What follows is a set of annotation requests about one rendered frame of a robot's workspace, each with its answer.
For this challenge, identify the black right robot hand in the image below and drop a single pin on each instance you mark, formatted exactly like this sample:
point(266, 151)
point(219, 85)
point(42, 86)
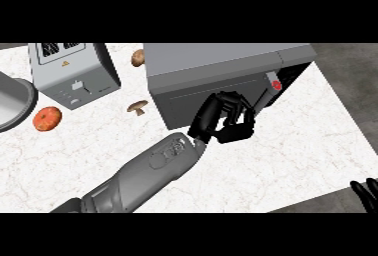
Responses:
point(368, 195)

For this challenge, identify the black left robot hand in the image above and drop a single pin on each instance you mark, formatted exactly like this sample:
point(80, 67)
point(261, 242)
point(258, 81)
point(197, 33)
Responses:
point(231, 128)

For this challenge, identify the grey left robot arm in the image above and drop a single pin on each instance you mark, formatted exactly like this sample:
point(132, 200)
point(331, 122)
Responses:
point(148, 170)

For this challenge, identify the dark grey microwave door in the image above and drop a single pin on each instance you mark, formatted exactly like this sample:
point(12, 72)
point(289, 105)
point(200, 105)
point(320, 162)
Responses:
point(187, 103)

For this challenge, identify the grey microwave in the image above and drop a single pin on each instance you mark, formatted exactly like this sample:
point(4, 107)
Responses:
point(222, 63)

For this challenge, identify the brown mushroom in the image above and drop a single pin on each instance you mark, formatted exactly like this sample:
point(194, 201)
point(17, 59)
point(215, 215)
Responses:
point(138, 58)
point(138, 106)

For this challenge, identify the grey toaster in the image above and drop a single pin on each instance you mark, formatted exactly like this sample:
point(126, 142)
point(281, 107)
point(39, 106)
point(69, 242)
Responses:
point(74, 73)

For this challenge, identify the orange tomato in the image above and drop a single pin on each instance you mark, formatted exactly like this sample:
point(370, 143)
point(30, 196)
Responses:
point(48, 118)

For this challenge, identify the grey round pot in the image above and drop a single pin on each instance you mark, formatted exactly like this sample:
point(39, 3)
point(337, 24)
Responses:
point(12, 100)

